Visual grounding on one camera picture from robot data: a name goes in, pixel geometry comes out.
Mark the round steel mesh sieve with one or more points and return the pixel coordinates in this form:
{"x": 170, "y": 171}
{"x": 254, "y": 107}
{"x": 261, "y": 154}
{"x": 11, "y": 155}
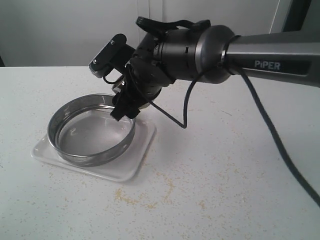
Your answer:
{"x": 84, "y": 133}

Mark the white rectangular plastic tray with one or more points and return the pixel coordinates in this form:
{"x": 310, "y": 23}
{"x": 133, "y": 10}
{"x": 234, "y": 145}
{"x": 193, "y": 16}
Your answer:
{"x": 121, "y": 169}

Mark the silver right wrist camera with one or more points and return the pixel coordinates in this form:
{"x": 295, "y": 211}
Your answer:
{"x": 115, "y": 55}

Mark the stainless steel cup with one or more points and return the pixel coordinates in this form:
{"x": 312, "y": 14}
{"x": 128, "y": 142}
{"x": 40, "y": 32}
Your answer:
{"x": 117, "y": 87}

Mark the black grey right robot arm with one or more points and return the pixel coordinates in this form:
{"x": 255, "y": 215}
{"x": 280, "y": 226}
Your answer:
{"x": 212, "y": 56}

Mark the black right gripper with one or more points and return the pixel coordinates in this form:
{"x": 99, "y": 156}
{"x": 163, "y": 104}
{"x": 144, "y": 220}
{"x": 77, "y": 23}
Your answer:
{"x": 144, "y": 77}

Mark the white cabinet with doors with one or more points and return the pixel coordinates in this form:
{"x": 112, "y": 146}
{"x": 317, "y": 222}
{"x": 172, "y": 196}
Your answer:
{"x": 71, "y": 32}

